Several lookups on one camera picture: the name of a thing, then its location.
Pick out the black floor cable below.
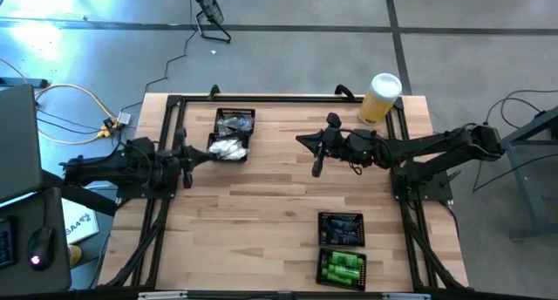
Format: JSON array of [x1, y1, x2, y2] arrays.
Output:
[[119, 0, 198, 114]]

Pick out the black aluminium table frame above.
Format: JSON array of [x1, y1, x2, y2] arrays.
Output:
[[99, 84, 468, 295]]

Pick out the silver table clamp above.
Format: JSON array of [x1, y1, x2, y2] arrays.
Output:
[[138, 290, 189, 300], [381, 292, 432, 300]]

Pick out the yellow canister white lid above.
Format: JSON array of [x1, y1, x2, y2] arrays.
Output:
[[357, 72, 404, 126]]

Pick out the black keyboard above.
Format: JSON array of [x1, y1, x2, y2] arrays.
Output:
[[0, 215, 15, 269]]

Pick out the grey side table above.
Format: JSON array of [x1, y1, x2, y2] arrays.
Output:
[[493, 106, 558, 242]]

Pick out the black plastic mesh basket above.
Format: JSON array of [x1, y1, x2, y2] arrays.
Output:
[[214, 107, 257, 138], [316, 210, 366, 249], [315, 247, 368, 291], [207, 133, 251, 164]]

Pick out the black computer mouse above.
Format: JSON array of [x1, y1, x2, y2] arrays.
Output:
[[26, 226, 56, 271]]

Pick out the green packets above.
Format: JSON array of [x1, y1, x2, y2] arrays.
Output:
[[326, 263, 362, 280]]

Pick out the black desk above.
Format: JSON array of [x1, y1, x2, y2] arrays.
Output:
[[0, 186, 73, 292]]

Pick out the white printed box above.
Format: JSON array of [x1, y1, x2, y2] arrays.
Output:
[[60, 197, 101, 246]]

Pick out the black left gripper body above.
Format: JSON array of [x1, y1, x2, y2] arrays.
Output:
[[167, 145, 194, 174]]

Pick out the yellow floor cable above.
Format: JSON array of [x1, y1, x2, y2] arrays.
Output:
[[0, 58, 119, 145]]

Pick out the dark grey monitor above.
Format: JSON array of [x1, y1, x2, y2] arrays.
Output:
[[0, 83, 44, 204]]

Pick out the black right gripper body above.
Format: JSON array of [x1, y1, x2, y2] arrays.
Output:
[[342, 128, 379, 167]]

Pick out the small cotton ball bag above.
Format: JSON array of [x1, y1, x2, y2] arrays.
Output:
[[208, 138, 241, 155]]

